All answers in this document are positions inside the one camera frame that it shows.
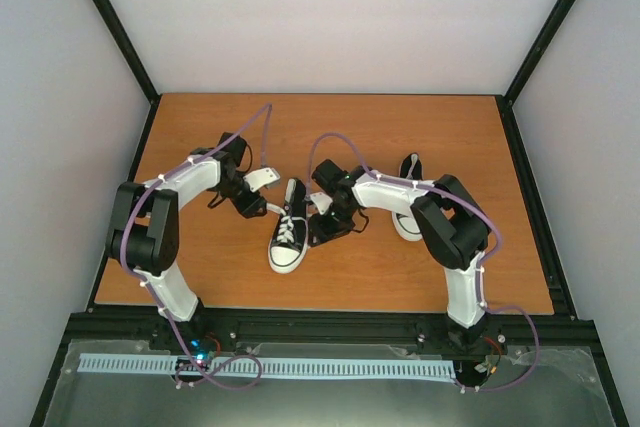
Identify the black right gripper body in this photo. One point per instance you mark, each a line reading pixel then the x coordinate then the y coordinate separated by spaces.
pixel 339 222

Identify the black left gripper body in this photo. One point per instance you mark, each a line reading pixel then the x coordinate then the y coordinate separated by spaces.
pixel 245 207

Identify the black canvas sneaker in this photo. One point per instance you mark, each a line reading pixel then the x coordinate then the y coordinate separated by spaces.
pixel 283 260
pixel 406 226

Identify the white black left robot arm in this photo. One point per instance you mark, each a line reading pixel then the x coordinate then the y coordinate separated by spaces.
pixel 143 234

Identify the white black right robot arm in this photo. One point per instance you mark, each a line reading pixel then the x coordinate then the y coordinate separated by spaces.
pixel 440 213

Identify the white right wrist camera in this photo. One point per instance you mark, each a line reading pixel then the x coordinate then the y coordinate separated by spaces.
pixel 320 201

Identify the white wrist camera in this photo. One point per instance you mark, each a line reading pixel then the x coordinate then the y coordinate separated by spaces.
pixel 320 201
pixel 265 177

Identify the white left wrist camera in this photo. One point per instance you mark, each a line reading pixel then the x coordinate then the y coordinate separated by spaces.
pixel 265 177

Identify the light blue slotted cable duct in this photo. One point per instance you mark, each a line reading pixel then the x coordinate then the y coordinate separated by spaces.
pixel 271 368

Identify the black aluminium frame rail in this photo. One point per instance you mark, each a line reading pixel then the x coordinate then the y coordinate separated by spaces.
pixel 416 332

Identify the black left corner frame post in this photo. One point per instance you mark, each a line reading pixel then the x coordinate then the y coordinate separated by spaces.
pixel 112 21

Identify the black corner frame post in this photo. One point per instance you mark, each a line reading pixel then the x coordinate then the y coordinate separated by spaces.
pixel 112 21
pixel 544 38

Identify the black right corner frame post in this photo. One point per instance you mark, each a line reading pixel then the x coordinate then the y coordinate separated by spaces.
pixel 544 38

